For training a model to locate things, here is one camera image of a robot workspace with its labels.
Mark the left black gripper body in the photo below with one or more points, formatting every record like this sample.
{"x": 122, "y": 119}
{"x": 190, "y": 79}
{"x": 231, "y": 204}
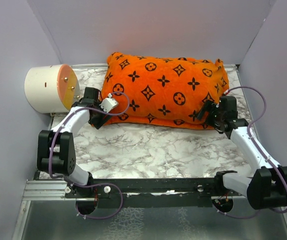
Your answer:
{"x": 98, "y": 107}

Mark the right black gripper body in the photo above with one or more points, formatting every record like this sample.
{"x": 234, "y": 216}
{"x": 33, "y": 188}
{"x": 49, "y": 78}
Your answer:
{"x": 215, "y": 116}

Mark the orange patterned pillowcase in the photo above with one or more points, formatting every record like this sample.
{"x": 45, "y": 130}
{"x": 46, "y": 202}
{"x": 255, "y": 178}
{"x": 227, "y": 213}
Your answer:
{"x": 167, "y": 92}

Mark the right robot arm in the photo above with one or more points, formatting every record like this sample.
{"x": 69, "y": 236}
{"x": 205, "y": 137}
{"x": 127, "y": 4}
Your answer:
{"x": 267, "y": 188}

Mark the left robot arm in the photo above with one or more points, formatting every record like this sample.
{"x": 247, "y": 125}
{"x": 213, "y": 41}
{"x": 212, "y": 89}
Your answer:
{"x": 56, "y": 154}

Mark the white cylinder with pegs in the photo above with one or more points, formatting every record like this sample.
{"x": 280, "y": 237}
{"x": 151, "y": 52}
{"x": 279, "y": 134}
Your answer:
{"x": 52, "y": 89}

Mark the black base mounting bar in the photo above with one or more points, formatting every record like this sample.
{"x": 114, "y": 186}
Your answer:
{"x": 113, "y": 202}

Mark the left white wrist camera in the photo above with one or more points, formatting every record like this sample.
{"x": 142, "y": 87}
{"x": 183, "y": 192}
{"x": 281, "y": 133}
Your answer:
{"x": 108, "y": 103}

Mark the aluminium rail frame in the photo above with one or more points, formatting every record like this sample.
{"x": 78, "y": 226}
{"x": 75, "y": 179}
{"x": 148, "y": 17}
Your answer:
{"x": 43, "y": 190}

